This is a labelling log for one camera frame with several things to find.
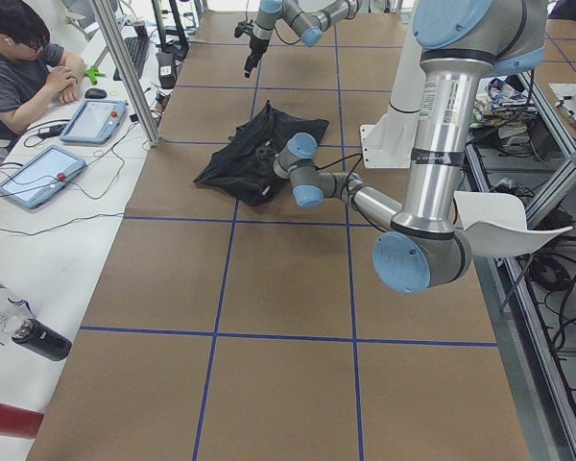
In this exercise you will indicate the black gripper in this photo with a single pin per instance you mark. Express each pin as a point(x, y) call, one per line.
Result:
point(267, 181)

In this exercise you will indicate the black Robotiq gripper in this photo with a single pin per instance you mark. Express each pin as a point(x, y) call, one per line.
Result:
point(256, 44)

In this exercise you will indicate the black graphic t-shirt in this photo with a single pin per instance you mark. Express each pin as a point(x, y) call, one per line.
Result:
point(244, 168)

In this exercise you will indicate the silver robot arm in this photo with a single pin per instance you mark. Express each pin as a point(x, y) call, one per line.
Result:
point(461, 43)
point(308, 26)

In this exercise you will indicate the black box with label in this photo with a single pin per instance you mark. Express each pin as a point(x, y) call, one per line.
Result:
point(167, 70)

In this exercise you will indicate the black keyboard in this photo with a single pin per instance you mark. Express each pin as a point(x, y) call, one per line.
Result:
point(138, 49)

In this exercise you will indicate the green plastic toy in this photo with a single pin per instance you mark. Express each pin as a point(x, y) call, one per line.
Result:
point(93, 73)

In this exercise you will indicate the black computer mouse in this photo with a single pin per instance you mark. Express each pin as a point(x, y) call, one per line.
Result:
point(95, 93)

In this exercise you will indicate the far blue teach pendant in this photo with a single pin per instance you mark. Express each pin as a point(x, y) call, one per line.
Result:
point(94, 122)

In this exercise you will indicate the blue teach pendant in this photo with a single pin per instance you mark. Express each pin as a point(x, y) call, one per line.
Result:
point(38, 180)
point(94, 122)

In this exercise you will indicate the near blue teach pendant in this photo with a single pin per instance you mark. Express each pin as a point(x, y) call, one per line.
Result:
point(38, 180)

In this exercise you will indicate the seated person in grey shirt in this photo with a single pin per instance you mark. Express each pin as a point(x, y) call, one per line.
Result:
point(34, 71)

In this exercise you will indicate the white plastic chair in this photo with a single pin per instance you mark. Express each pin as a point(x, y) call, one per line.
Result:
point(495, 225)

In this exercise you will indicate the black water bottle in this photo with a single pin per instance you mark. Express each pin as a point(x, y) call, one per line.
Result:
point(34, 336)

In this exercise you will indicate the red cylinder bottle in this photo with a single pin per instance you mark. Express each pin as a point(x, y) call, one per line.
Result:
point(19, 422)

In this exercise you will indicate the aluminium frame post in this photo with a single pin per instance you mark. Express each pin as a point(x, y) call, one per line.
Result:
point(115, 43)

